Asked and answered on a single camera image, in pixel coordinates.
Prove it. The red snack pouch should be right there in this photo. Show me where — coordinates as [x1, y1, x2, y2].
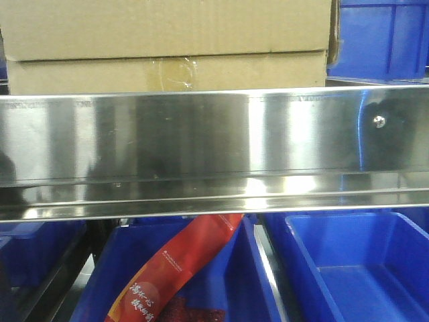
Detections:
[105, 213, 244, 321]

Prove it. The brown cardboard carton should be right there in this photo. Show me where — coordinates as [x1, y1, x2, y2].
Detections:
[1, 1, 339, 95]

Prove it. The stainless steel shelf rail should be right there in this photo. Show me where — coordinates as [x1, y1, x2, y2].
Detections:
[1, 86, 428, 222]

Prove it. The blue bin lower left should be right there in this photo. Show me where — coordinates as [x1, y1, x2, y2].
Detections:
[1, 221, 86, 287]

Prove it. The blue bin upper right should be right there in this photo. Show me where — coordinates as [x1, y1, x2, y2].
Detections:
[328, 1, 428, 80]

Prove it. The blue bin with red pouch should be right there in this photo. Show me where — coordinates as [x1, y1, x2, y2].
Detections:
[71, 218, 281, 321]

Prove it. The empty blue bin lower right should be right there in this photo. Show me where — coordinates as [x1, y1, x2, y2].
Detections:
[265, 211, 428, 321]

